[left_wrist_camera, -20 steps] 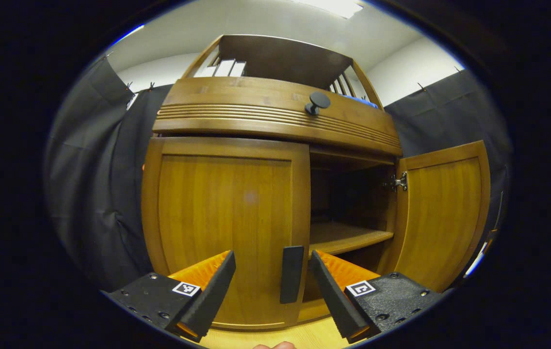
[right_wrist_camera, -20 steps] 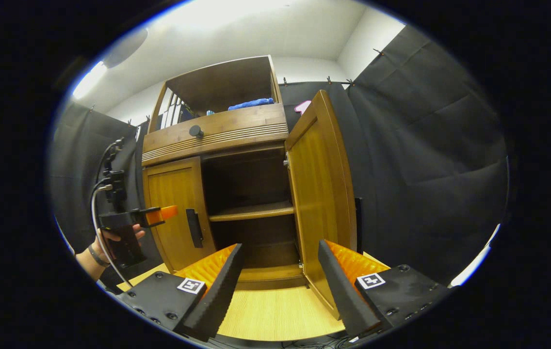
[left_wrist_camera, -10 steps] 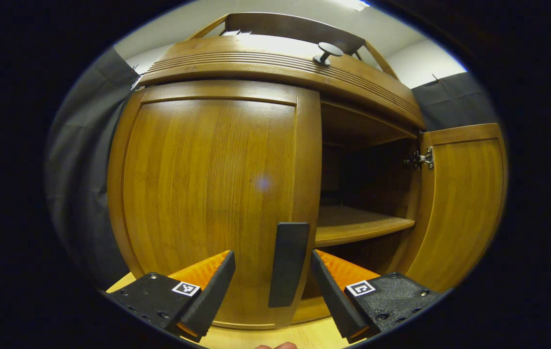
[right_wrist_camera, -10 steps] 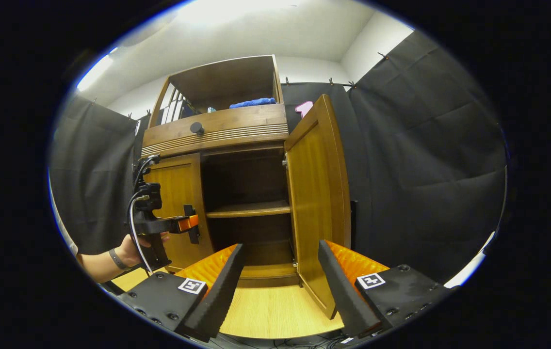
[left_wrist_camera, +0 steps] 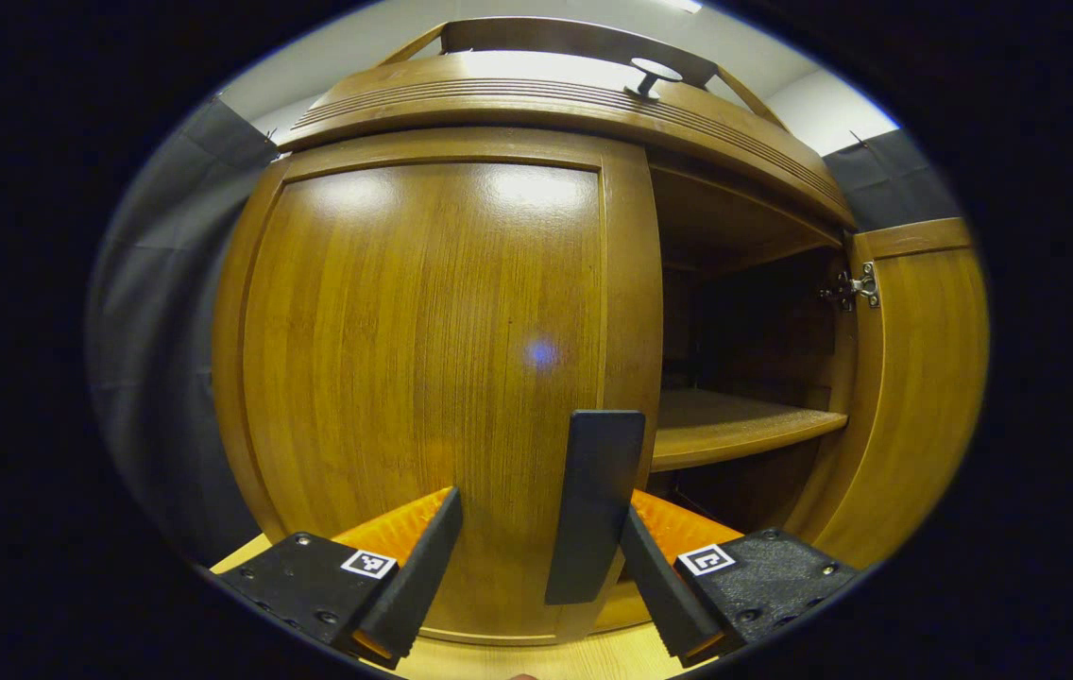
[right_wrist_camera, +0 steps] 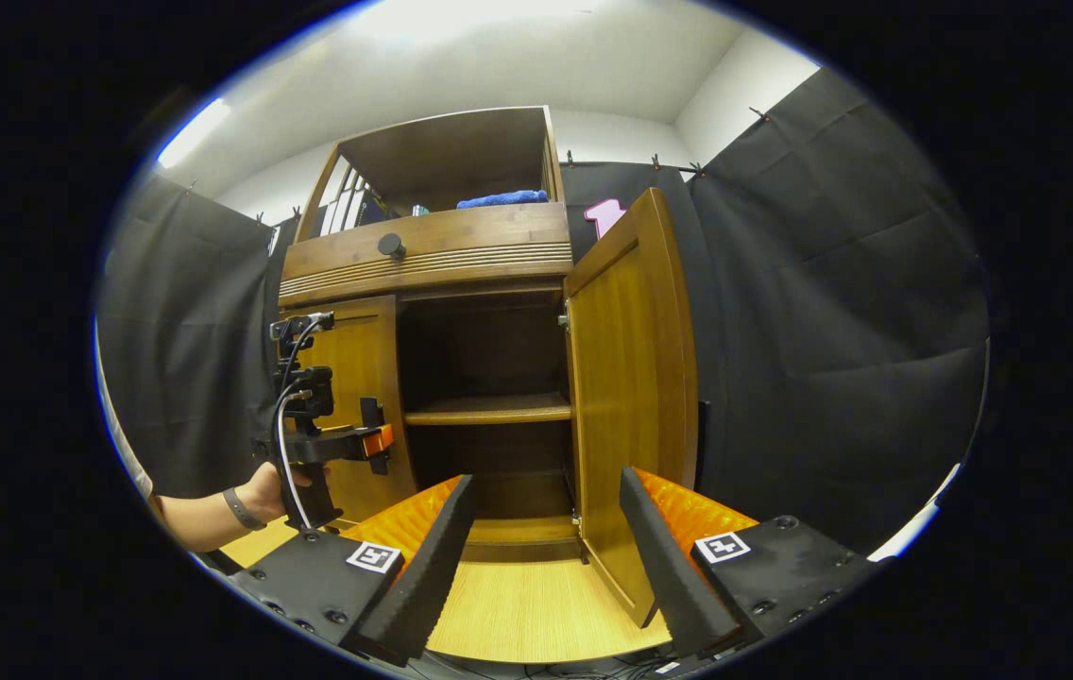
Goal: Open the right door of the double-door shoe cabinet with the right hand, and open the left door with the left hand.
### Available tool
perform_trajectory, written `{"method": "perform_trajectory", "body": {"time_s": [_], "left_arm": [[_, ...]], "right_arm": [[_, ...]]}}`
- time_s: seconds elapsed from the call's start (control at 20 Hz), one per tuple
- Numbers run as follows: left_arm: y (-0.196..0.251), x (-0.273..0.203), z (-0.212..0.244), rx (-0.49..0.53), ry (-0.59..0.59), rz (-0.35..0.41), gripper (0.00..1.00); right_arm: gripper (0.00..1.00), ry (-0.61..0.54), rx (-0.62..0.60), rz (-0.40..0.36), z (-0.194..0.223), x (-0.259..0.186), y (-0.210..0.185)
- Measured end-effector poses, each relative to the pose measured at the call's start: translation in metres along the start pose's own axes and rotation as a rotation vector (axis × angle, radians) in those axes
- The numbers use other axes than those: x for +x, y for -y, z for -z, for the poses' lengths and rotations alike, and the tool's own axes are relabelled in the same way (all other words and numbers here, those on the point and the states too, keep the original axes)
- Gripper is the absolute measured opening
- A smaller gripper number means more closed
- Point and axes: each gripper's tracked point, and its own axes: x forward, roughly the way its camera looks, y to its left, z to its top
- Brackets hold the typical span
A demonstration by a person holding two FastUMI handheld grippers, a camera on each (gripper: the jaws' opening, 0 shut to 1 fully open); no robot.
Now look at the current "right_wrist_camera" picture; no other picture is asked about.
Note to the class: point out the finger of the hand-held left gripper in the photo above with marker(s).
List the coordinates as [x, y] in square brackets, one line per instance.
[374, 441]

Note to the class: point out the wooden double-door shoe cabinet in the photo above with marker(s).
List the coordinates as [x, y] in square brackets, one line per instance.
[461, 241]

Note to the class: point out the wooden shoe cabinet door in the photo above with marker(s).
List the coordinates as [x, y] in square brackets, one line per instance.
[626, 378]
[357, 349]

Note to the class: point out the black round drawer knob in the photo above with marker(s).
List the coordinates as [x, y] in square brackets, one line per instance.
[391, 246]

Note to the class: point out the blue cloth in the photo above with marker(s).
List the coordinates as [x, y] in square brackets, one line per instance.
[503, 199]

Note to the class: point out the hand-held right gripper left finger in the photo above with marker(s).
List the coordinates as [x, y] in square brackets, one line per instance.
[433, 576]

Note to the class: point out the grey wristband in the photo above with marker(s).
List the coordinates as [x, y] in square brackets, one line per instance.
[242, 510]

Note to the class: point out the wooden cabinet shelf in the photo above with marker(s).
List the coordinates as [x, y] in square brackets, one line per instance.
[489, 409]

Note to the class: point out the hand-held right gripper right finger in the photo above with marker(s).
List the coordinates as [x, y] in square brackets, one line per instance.
[673, 576]

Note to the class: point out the dark blue book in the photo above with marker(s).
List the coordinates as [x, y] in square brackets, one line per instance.
[376, 210]

